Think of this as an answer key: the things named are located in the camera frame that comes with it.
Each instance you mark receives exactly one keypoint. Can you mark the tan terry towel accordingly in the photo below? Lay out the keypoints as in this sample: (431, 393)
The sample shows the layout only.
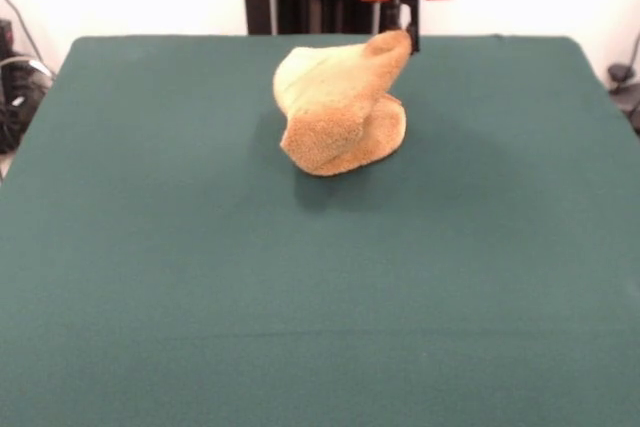
(340, 112)

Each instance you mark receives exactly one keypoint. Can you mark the small black box red light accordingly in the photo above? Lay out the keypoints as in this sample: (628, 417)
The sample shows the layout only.
(5, 37)

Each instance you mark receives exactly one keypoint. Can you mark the dark green tablecloth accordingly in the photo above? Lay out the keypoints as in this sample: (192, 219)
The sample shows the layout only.
(200, 272)

